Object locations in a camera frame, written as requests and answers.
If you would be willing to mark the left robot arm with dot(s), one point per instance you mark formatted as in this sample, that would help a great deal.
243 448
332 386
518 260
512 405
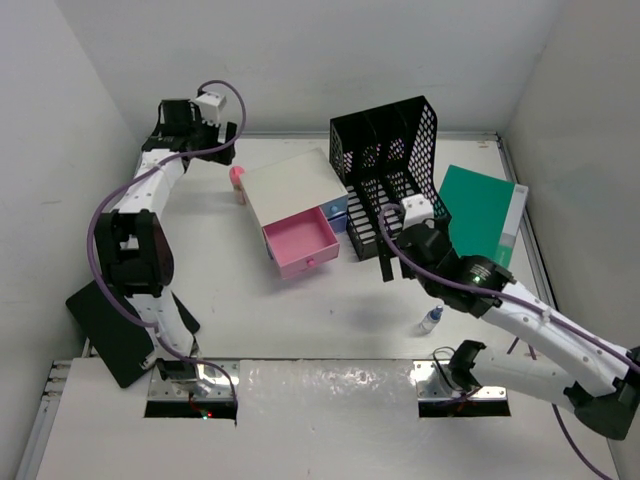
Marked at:
132 253

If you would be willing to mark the green notebook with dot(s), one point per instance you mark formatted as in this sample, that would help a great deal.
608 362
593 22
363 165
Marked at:
486 213

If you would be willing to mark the metal base plate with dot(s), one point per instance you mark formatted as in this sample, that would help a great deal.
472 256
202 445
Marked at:
434 384
206 384

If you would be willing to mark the small clear dropper bottle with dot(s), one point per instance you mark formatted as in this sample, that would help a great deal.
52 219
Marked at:
431 319

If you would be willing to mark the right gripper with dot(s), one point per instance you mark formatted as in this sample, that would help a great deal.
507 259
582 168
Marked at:
384 258

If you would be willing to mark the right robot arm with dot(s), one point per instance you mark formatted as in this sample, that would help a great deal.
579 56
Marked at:
595 380

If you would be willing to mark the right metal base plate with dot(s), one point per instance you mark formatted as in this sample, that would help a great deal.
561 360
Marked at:
434 384

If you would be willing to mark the blue pulled-out drawer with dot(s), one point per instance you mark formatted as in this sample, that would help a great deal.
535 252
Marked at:
335 212

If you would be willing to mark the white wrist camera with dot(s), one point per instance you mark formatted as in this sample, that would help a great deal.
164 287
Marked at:
210 105
417 209

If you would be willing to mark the black notebook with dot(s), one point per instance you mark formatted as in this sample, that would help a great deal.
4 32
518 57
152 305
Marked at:
125 323

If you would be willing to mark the black mesh file organizer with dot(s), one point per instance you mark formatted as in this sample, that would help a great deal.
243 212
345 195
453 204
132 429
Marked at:
383 155

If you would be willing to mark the white drawer organizer box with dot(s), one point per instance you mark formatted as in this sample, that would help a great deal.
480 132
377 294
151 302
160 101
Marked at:
288 187

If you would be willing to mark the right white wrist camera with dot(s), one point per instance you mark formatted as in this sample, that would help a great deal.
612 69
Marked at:
417 209

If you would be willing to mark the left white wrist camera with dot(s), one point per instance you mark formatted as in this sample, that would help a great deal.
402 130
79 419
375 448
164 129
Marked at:
210 105

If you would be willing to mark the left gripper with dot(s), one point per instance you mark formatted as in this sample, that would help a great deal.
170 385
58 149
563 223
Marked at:
222 155

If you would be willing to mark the pink capped glue stick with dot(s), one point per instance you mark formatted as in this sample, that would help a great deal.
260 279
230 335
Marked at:
235 174

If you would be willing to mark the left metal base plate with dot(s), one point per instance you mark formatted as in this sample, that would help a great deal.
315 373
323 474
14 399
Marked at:
206 384

